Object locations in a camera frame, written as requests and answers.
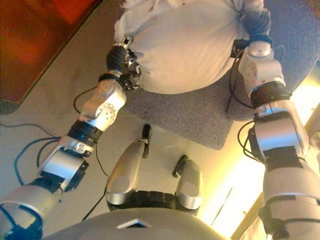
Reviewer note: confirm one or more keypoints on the black robot foot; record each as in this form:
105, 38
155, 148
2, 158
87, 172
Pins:
181, 163
147, 135

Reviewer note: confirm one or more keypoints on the silver right robot leg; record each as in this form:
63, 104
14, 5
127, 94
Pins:
191, 185

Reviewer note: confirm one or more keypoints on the silver left robot leg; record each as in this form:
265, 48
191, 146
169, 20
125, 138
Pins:
125, 170

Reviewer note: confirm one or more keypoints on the grey fabric armchair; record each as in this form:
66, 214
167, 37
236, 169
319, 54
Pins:
187, 112

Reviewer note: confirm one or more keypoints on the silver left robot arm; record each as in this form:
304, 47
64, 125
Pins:
105, 105

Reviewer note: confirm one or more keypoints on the white cushion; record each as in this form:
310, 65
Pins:
185, 50

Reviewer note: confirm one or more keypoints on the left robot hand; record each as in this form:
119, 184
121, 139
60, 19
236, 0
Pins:
117, 58

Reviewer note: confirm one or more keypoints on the black left robot foot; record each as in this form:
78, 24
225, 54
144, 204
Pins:
147, 135

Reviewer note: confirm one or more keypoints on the black right robot foot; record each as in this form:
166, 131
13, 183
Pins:
181, 163

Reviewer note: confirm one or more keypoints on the grey robot torso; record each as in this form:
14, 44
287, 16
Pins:
100, 227

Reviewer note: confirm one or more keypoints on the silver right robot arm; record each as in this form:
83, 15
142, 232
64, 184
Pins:
275, 130

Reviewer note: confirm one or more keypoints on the reddish-brown wooden cabinet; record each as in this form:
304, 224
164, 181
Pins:
37, 37

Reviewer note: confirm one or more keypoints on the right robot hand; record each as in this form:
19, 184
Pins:
258, 23

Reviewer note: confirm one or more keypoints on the silver robot leg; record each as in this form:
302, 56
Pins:
125, 170
191, 185

